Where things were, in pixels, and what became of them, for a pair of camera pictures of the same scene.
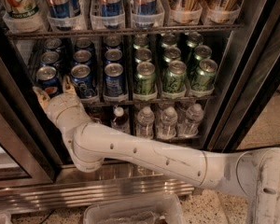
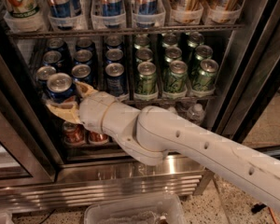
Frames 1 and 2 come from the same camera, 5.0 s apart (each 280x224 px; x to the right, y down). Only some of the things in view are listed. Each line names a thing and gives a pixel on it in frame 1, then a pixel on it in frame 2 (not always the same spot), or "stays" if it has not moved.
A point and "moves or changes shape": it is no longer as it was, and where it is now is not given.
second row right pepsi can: x=113 y=56 stays
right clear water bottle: x=189 y=127 stays
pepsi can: x=114 y=80 stays
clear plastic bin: x=164 y=208 stays
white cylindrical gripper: x=60 y=106 → x=92 y=110
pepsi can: x=47 y=77 moves or changes shape
